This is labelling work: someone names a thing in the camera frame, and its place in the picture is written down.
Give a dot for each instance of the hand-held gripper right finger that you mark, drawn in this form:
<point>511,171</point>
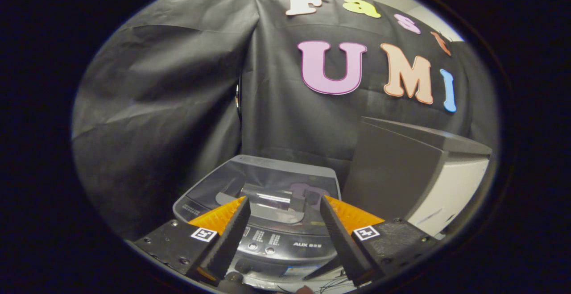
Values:
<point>339,236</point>

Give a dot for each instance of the grey washing machine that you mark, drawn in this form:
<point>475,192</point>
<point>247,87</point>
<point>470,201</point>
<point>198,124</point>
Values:
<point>290,246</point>

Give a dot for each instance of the beige cabinet with grey frame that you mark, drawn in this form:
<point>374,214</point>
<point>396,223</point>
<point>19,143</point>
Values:
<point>392,173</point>

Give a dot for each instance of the black backdrop cloth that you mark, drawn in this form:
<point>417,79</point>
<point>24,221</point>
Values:
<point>156,106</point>

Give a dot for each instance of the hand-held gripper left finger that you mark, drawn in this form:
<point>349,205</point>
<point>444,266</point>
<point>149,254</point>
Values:
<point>232,231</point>

